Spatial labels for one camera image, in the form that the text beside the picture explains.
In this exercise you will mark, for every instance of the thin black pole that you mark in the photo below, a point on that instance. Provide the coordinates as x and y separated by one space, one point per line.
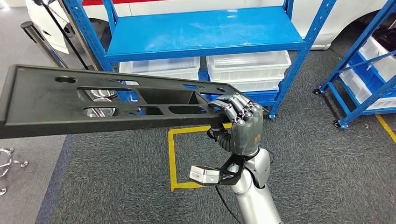
64 34

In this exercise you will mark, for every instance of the blue metal shelf rack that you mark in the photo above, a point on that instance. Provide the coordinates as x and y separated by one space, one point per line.
201 34
371 102

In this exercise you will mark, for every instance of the blue plastic bin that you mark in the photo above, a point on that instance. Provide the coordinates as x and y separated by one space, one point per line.
371 74
263 96

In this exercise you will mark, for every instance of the black camera bracket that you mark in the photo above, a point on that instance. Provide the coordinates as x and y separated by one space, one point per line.
227 181

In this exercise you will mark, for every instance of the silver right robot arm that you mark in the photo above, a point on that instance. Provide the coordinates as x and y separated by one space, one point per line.
253 201

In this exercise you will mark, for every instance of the yellow floor tape square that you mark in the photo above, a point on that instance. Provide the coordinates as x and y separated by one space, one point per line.
171 160

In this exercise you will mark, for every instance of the black plastic panel part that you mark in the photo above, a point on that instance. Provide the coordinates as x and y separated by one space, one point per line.
37 102

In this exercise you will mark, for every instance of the chrome stanchion post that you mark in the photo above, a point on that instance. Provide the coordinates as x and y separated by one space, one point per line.
43 41
77 34

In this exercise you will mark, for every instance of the white car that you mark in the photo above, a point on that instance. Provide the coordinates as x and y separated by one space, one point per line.
346 15

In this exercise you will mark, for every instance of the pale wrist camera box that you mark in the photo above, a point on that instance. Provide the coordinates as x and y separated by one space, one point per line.
204 175

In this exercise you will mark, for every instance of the chrome stool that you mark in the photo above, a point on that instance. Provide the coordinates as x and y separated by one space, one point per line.
9 160

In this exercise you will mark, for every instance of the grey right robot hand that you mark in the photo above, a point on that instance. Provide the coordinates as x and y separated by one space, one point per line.
247 136

